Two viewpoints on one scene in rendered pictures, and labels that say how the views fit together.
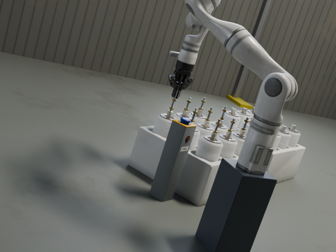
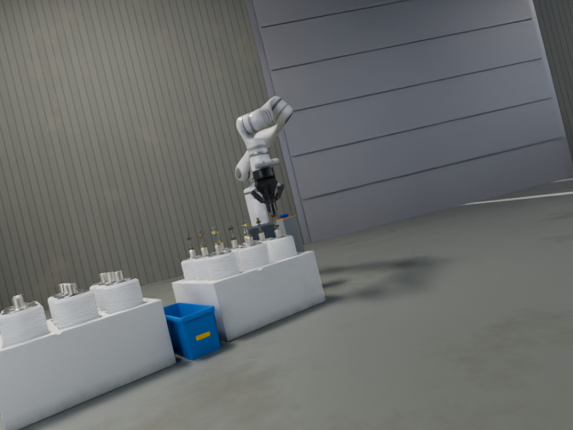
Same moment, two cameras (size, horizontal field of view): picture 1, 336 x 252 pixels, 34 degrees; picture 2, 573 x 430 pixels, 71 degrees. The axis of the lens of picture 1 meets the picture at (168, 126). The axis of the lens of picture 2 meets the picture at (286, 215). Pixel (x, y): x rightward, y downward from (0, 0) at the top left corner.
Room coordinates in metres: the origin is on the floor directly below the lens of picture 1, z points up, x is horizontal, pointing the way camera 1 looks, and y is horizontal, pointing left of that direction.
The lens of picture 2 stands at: (3.54, 0.58, 0.32)
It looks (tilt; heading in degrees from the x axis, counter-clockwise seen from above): 0 degrees down; 202
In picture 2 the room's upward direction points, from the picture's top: 14 degrees counter-clockwise
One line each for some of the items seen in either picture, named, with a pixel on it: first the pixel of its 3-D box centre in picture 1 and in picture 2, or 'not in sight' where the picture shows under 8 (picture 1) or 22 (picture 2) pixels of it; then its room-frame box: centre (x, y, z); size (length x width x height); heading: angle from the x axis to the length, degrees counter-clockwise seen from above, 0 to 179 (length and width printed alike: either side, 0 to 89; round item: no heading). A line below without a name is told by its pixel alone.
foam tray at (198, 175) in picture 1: (193, 160); (245, 291); (2.27, -0.15, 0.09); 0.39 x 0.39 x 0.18; 57
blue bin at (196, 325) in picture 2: not in sight; (183, 328); (2.54, -0.24, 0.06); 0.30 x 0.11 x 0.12; 57
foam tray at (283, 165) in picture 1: (252, 150); (81, 349); (2.72, -0.45, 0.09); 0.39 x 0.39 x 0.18; 57
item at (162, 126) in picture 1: (162, 136); (285, 262); (2.23, 0.01, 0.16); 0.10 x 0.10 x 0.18
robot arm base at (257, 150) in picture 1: (258, 144); (257, 210); (1.72, -0.30, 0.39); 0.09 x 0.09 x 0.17; 29
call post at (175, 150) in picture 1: (172, 160); (293, 254); (1.98, -0.06, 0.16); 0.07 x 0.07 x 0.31; 57
